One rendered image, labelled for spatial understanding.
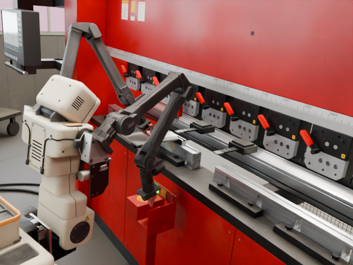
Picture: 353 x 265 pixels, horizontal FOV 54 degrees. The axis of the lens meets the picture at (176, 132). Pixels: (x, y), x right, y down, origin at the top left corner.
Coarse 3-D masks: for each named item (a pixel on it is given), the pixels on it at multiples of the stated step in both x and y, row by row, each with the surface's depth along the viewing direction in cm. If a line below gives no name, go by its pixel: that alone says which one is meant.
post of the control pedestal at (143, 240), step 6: (144, 240) 177; (150, 240) 177; (144, 246) 178; (150, 246) 178; (144, 252) 179; (150, 252) 180; (144, 258) 179; (150, 258) 181; (144, 264) 180; (150, 264) 182
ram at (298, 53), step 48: (144, 0) 205; (192, 0) 170; (240, 0) 146; (288, 0) 127; (336, 0) 113; (144, 48) 211; (192, 48) 175; (240, 48) 149; (288, 48) 130; (336, 48) 115; (240, 96) 152; (288, 96) 132; (336, 96) 117
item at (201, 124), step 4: (200, 120) 223; (192, 124) 219; (196, 124) 217; (200, 124) 216; (204, 124) 217; (208, 124) 217; (188, 128) 216; (192, 128) 216; (196, 128) 216; (200, 128) 213; (204, 128) 213; (208, 128) 215; (212, 128) 217; (176, 132) 208; (180, 132) 208; (200, 132) 214; (204, 132) 214; (208, 132) 216
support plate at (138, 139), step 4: (136, 132) 202; (140, 132) 202; (148, 132) 204; (124, 136) 195; (128, 136) 195; (132, 136) 195; (136, 136) 196; (140, 136) 197; (144, 136) 197; (148, 136) 198; (132, 140) 189; (136, 140) 190; (140, 140) 190; (144, 140) 191; (164, 140) 193; (168, 140) 195; (172, 140) 197; (136, 144) 185; (140, 144) 185
